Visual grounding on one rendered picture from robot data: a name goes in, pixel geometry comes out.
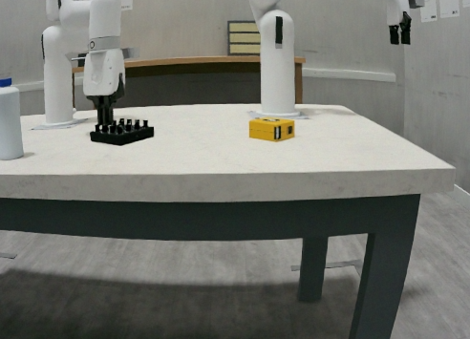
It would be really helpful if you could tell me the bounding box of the white bottle with blue cap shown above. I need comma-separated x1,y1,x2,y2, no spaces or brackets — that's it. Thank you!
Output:
0,78,24,160

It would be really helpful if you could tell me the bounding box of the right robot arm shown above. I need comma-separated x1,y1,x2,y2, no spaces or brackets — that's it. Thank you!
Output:
41,0,140,128

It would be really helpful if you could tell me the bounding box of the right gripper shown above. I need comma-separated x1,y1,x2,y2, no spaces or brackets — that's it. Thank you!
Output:
83,48,125,126

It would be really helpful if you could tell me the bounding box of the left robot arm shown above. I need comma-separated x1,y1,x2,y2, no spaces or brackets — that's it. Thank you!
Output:
249,0,300,118

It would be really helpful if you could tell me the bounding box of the black knob box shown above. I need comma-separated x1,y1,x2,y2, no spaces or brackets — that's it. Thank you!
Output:
90,118,154,145

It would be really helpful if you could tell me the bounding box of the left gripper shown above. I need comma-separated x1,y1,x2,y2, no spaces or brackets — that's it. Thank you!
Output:
387,0,412,45

